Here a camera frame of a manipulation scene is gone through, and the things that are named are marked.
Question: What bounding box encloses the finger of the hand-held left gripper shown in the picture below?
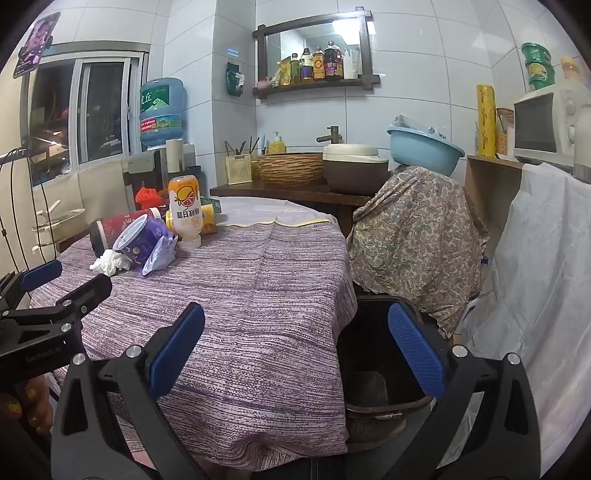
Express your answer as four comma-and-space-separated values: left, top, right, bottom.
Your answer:
0, 274, 113, 334
0, 259, 64, 315

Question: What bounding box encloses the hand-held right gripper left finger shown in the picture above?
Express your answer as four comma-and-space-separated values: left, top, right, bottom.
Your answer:
51, 302, 213, 480

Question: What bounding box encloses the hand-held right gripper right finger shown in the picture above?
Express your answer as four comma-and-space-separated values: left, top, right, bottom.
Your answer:
387, 302, 542, 480

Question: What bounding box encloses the white tissue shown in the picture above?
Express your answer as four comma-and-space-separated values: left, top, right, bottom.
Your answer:
89, 249, 134, 277

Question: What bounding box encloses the black trash bin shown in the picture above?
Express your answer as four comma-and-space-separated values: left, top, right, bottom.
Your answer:
336, 295, 446, 455

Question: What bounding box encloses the red snack canister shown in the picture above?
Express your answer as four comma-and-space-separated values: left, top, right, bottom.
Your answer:
90, 209, 160, 257

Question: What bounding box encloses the purple paper tub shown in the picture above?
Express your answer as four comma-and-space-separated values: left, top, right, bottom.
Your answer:
112, 216, 169, 273

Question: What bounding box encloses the red mesh bag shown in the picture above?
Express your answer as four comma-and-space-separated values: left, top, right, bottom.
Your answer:
135, 186, 166, 209

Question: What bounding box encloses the orange squeeze bottle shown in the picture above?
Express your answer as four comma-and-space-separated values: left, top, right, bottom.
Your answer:
165, 175, 205, 250

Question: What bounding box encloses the person's left hand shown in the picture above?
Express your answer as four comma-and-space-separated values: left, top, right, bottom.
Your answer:
0, 374, 52, 437

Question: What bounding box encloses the white pot with glass lid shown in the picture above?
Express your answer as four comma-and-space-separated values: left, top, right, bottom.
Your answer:
32, 198, 88, 252

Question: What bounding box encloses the purple striped tablecloth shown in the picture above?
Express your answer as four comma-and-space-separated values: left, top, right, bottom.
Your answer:
30, 196, 356, 467

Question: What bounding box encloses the floral cloth cover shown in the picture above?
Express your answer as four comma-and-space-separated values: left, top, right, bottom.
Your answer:
346, 165, 490, 340

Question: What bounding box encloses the water dispenser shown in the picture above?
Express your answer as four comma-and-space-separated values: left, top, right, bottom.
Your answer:
122, 148, 201, 204

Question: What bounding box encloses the white cloth cover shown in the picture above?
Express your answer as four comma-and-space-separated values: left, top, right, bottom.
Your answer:
455, 161, 591, 462

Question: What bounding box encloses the person's jeans leg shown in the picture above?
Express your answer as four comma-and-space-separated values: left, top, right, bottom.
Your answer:
295, 455, 345, 480

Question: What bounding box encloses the white paper roll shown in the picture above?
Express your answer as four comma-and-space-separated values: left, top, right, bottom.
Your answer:
166, 138, 184, 172

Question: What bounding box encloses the sliding window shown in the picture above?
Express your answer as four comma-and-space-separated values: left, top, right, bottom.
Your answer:
28, 42, 151, 185

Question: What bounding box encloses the wooden cabinet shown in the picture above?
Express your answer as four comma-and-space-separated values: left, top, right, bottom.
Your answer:
464, 154, 525, 259

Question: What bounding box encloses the dark wooden counter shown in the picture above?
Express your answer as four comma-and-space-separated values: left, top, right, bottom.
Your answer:
210, 179, 375, 236

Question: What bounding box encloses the blue water jug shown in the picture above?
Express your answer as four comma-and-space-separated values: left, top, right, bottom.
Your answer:
139, 78, 188, 151

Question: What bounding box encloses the beige utensil holder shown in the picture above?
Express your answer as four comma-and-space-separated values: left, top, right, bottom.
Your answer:
225, 154, 253, 185

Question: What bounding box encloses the brown rice cooker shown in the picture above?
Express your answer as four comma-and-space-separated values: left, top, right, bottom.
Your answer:
322, 144, 389, 195

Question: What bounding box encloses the blue plastic basin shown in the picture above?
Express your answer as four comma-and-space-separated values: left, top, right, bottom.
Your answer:
387, 124, 466, 177

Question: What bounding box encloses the wicker basket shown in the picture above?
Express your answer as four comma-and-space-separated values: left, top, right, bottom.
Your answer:
256, 154, 325, 186

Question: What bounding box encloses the smartphone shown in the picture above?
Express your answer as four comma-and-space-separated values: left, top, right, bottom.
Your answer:
13, 12, 62, 79

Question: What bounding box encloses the white plastic bag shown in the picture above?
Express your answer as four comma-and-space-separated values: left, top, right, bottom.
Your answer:
392, 113, 445, 139

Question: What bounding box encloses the glass jar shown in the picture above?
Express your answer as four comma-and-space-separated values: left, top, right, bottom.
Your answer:
496, 107, 515, 157

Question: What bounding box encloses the yellow wrap roll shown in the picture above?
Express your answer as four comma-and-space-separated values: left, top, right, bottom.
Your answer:
476, 84, 498, 158

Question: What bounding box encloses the white microwave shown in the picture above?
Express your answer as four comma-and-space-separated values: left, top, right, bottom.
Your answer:
513, 83, 591, 174

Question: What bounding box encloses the white kettle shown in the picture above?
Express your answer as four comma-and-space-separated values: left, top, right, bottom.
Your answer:
571, 104, 591, 178

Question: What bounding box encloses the row of condiment bottles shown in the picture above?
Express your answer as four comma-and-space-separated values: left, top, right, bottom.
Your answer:
270, 41, 361, 88

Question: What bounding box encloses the stack of green bowls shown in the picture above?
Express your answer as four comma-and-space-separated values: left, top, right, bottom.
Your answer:
521, 41, 555, 90

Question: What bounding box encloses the yellow capped bottle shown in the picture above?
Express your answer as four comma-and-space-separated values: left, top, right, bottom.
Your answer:
560, 56, 581, 88

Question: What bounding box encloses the wooden framed mirror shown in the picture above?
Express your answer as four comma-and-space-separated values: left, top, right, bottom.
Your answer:
252, 13, 380, 100

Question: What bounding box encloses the green wall packet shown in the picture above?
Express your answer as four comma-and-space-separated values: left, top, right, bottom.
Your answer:
225, 61, 245, 97

